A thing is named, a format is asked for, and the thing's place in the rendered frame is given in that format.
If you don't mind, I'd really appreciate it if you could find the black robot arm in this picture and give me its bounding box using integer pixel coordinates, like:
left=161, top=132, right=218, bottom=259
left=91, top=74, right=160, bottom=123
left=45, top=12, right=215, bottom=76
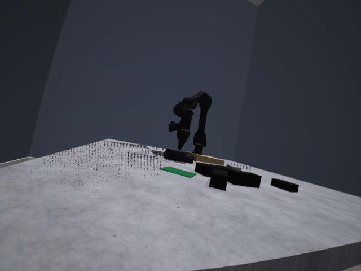
left=169, top=91, right=212, bottom=155

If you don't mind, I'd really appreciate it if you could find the green flat rectangular board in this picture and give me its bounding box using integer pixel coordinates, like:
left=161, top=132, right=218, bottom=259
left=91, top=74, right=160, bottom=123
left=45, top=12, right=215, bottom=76
left=159, top=167, right=197, bottom=178

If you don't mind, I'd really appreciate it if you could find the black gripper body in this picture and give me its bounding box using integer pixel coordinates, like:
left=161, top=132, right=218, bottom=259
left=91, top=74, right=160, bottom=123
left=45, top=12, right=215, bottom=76
left=177, top=119, right=191, bottom=137

